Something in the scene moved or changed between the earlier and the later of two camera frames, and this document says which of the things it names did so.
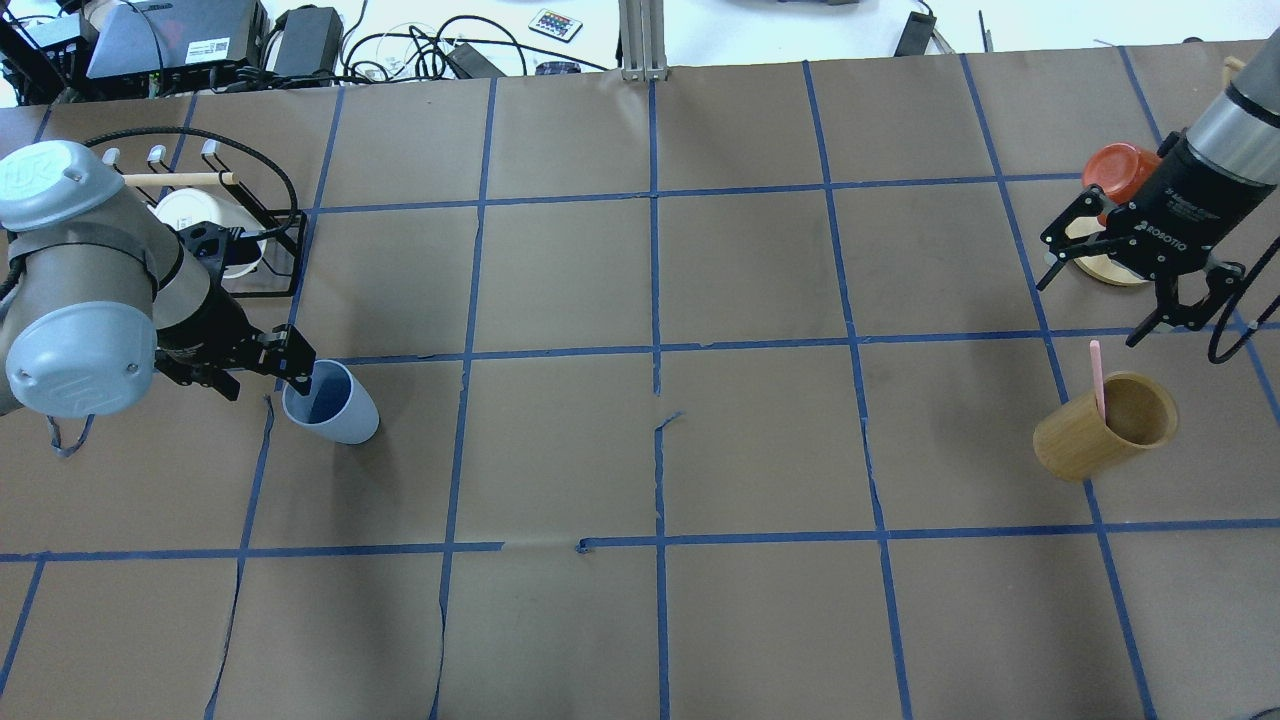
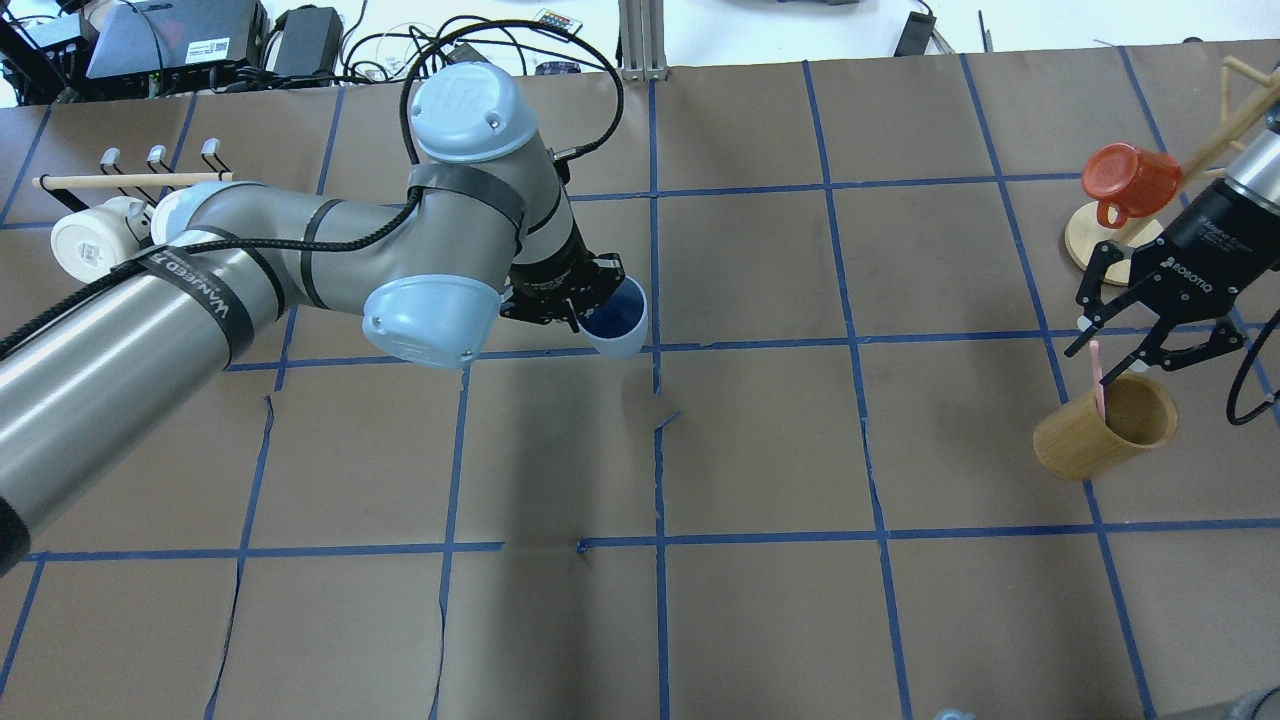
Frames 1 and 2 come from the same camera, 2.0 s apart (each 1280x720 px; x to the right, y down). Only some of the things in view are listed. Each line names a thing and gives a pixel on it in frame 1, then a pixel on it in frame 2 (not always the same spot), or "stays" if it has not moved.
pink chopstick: [1098, 378] stays
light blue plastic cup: [337, 406] → [618, 328]
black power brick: [311, 42] stays
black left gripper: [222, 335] → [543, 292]
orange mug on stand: [1120, 169] stays
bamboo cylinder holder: [1072, 441] stays
